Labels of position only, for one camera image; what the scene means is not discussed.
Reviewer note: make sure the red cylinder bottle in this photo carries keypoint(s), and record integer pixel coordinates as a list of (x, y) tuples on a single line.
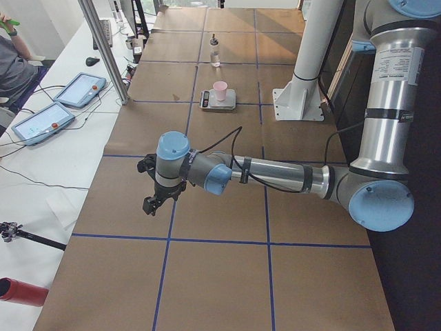
[(14, 291)]

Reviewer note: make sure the seated person grey shirt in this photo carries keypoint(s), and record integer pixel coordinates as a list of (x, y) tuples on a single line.
[(19, 78)]

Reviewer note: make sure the near blue teach pendant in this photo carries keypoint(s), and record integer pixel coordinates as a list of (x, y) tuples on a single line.
[(43, 124)]

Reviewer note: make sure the black keyboard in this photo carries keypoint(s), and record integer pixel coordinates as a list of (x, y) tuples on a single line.
[(106, 29)]

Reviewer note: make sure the far blue teach pendant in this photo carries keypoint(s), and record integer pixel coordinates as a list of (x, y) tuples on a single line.
[(81, 90)]

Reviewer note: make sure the aluminium frame post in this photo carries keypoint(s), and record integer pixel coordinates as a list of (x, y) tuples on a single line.
[(92, 19)]

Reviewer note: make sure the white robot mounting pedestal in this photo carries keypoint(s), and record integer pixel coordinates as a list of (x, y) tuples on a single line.
[(300, 99)]

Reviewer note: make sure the silver digital kitchen scale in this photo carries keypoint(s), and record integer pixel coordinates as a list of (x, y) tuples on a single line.
[(210, 102)]

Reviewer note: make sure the blue teach pendant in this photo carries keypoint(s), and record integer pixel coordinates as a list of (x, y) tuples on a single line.
[(43, 124), (81, 90)]

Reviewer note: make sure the black computer mouse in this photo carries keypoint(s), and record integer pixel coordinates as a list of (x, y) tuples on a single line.
[(91, 61)]

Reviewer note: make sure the pink plastic cup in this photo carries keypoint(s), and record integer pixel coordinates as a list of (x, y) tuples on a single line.
[(220, 90)]

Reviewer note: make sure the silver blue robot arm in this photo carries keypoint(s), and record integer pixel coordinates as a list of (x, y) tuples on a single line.
[(372, 188)]

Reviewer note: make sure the clear glass sauce bottle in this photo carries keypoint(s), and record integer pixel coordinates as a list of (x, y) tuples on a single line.
[(214, 51)]

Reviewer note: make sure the black tripod leg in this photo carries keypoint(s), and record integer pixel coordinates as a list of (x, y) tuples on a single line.
[(12, 230)]

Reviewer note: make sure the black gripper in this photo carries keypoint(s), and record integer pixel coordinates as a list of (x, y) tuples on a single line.
[(164, 192)]

